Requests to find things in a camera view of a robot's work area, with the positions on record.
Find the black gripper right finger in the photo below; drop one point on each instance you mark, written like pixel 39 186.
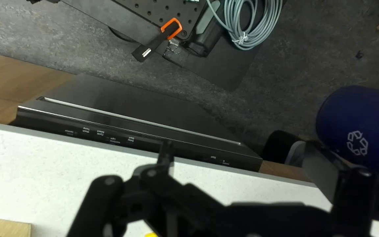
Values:
pixel 352 197

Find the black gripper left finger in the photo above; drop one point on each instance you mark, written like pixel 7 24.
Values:
pixel 165 159

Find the wooden base cabinet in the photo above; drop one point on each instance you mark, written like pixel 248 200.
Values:
pixel 14 83

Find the black GE dishwasher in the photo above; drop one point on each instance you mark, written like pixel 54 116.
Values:
pixel 132 132

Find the blue recycling bin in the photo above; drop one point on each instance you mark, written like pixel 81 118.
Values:
pixel 365 122

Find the yellow toy fry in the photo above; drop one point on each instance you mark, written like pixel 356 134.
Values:
pixel 150 234

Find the orange black bar clamp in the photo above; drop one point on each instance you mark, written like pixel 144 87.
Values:
pixel 154 43

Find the black perforated robot table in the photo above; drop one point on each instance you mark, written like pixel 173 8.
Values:
pixel 154 8

